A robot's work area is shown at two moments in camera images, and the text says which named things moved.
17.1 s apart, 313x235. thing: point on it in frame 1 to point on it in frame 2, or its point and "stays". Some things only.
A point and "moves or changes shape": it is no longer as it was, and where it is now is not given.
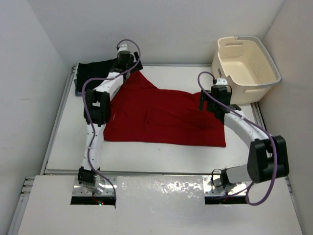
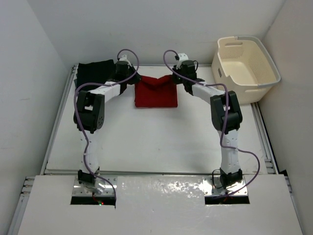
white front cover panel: x=163 y=204 stays
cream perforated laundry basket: x=246 y=63 stays
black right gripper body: x=206 y=95 to x=178 y=79
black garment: x=94 y=69 stays
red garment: x=140 y=112 moves or changes shape
